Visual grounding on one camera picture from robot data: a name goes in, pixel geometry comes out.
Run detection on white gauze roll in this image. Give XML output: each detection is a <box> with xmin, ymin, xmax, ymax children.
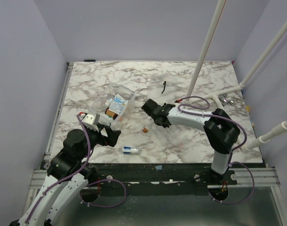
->
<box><xmin>122</xmin><ymin>146</ymin><xmax>141</xmax><ymax>154</ymax></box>

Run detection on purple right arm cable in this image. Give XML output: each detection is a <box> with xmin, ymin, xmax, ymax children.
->
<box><xmin>175</xmin><ymin>96</ymin><xmax>256</xmax><ymax>204</ymax></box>

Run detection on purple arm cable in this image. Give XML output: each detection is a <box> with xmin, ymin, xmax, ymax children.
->
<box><xmin>25</xmin><ymin>113</ymin><xmax>127</xmax><ymax>226</ymax></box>
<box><xmin>175</xmin><ymin>96</ymin><xmax>256</xmax><ymax>204</ymax></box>

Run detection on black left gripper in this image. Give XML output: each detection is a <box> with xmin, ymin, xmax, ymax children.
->
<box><xmin>78</xmin><ymin>124</ymin><xmax>121</xmax><ymax>161</ymax></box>

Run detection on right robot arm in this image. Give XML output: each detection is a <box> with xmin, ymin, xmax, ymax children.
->
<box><xmin>141</xmin><ymin>99</ymin><xmax>240</xmax><ymax>185</ymax></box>

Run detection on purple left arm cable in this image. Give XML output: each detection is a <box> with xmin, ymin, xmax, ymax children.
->
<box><xmin>25</xmin><ymin>113</ymin><xmax>127</xmax><ymax>226</ymax></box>

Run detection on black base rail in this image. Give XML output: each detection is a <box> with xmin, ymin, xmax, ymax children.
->
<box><xmin>39</xmin><ymin>162</ymin><xmax>269</xmax><ymax>196</ymax></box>

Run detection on blue white gauze dressing pack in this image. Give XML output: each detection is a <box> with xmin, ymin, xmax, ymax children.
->
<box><xmin>109</xmin><ymin>94</ymin><xmax>129</xmax><ymax>115</ymax></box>

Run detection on amber bottle orange cap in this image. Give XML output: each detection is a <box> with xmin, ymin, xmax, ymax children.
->
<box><xmin>105</xmin><ymin>108</ymin><xmax>119</xmax><ymax>120</ymax></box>

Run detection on metal clamp on pipe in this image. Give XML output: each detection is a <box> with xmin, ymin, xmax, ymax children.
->
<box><xmin>219</xmin><ymin>94</ymin><xmax>234</xmax><ymax>106</ymax></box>

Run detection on white pvc pipe frame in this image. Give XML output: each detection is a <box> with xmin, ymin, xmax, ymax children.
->
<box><xmin>185</xmin><ymin>0</ymin><xmax>287</xmax><ymax>153</ymax></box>

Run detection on clear plastic medicine box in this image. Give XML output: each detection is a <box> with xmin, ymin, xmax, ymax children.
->
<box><xmin>93</xmin><ymin>83</ymin><xmax>135</xmax><ymax>129</ymax></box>

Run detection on white plastic bottle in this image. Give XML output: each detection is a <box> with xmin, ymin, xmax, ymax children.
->
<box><xmin>104</xmin><ymin>98</ymin><xmax>113</xmax><ymax>108</ymax></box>

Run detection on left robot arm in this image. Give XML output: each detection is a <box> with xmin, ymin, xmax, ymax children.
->
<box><xmin>11</xmin><ymin>125</ymin><xmax>121</xmax><ymax>226</ymax></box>

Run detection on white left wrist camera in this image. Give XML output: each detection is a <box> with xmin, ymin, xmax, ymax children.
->
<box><xmin>80</xmin><ymin>112</ymin><xmax>100</xmax><ymax>131</ymax></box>

